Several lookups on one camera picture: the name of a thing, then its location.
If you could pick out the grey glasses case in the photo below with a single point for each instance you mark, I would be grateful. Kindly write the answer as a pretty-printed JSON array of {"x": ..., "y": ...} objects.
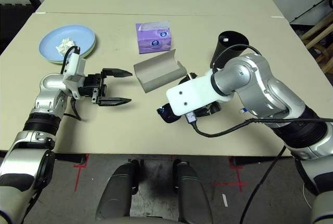
[{"x": 153, "y": 76}]

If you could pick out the purple tissue pack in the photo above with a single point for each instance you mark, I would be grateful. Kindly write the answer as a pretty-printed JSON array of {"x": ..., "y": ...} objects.
[{"x": 153, "y": 43}]

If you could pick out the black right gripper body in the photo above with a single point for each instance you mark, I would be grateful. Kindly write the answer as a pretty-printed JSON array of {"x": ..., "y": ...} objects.
[{"x": 209, "y": 110}]

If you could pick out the white floor tape strip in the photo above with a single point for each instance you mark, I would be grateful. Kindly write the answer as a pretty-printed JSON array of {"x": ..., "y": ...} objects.
[{"x": 225, "y": 200}]

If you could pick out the green plastic plate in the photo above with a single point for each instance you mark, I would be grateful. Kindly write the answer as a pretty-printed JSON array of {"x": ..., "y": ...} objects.
[{"x": 91, "y": 51}]

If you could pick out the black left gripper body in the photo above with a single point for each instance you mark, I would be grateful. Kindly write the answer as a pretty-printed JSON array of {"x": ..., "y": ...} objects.
[{"x": 95, "y": 86}]

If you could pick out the white tape piece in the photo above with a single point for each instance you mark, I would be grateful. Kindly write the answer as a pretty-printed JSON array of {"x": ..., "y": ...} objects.
[
  {"x": 277, "y": 16},
  {"x": 40, "y": 13}
]

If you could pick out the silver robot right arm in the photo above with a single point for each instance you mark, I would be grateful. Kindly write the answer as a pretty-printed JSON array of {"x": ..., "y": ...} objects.
[{"x": 260, "y": 83}]

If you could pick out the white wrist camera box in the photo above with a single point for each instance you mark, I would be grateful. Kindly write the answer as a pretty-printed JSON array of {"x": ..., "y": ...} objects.
[
  {"x": 190, "y": 94},
  {"x": 75, "y": 65}
]

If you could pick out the black sunglasses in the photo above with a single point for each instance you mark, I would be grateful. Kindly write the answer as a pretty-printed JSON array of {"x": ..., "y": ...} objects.
[{"x": 167, "y": 115}]

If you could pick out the black plastic cup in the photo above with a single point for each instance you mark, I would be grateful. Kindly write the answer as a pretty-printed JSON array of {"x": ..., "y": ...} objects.
[{"x": 221, "y": 50}]

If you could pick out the grey robot left leg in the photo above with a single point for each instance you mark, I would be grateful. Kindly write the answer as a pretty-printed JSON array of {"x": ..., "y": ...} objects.
[{"x": 117, "y": 190}]

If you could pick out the grey robot right leg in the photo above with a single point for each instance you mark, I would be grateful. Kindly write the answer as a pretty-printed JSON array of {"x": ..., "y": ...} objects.
[{"x": 193, "y": 195}]

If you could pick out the black table foot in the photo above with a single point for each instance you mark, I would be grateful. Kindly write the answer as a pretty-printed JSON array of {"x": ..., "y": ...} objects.
[{"x": 71, "y": 158}]

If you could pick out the red floor tape mark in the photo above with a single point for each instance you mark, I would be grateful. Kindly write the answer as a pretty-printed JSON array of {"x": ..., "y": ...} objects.
[
  {"x": 229, "y": 184},
  {"x": 77, "y": 178}
]

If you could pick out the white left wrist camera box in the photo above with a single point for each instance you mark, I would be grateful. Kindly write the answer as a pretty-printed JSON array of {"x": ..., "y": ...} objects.
[{"x": 75, "y": 65}]

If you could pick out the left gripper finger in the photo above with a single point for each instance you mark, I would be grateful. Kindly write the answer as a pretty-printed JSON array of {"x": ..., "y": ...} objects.
[
  {"x": 117, "y": 72},
  {"x": 114, "y": 102}
]

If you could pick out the wooden frame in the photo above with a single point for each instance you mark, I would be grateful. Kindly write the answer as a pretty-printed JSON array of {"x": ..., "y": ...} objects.
[{"x": 322, "y": 30}]

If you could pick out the blue plastic plate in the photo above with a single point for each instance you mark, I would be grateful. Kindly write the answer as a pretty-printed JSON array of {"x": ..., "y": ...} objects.
[{"x": 52, "y": 42}]

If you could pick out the blue and white marker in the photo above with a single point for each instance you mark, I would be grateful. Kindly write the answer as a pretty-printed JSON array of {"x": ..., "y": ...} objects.
[{"x": 243, "y": 110}]

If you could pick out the grey robot leg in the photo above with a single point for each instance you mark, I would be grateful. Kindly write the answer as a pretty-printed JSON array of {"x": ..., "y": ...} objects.
[
  {"x": 193, "y": 195},
  {"x": 117, "y": 190}
]

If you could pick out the white tissue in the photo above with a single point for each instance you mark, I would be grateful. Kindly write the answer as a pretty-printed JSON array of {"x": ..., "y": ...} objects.
[{"x": 65, "y": 46}]

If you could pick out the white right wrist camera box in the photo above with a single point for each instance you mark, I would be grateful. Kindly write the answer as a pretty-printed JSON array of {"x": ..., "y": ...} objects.
[{"x": 190, "y": 94}]

